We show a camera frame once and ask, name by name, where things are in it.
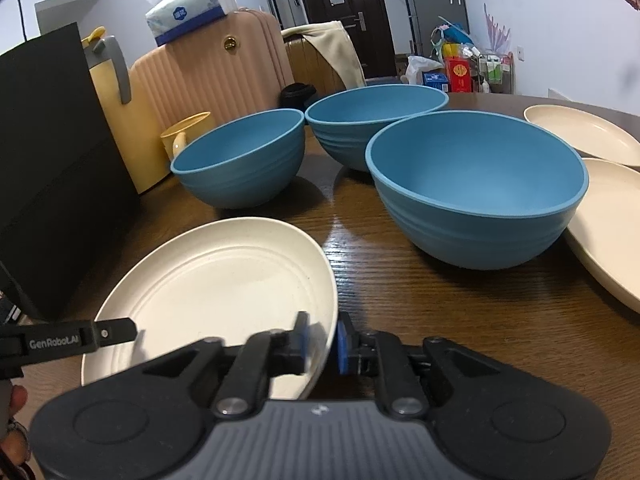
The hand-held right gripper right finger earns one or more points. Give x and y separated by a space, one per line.
344 349

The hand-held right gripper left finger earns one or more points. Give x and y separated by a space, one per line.
301 339

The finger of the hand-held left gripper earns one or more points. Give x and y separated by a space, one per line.
75 340

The cream round plate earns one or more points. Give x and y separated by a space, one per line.
615 220
580 130
215 280

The blue ribbed bowl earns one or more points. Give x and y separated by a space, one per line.
475 175
360 110
235 160

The person's left hand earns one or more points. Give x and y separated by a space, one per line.
12 402

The black paper bag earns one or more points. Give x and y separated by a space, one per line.
50 160

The yellow mug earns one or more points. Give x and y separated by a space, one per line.
189 129

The brown wooden chair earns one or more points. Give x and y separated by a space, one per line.
305 65

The pink ribbed suitcase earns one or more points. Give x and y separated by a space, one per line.
210 70

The blue carton box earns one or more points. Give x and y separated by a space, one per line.
434 78

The white plastic bag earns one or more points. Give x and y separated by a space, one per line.
422 67

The red carton box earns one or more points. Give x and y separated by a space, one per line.
459 75

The dark brown door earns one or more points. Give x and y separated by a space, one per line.
372 20

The blue fabric bundle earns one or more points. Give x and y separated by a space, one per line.
455 35

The blue white tissue pack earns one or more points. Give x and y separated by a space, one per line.
185 15

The grey refrigerator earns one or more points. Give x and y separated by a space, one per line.
425 5

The white wall socket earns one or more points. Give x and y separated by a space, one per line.
520 53

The purple wall decal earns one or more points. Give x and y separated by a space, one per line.
497 30

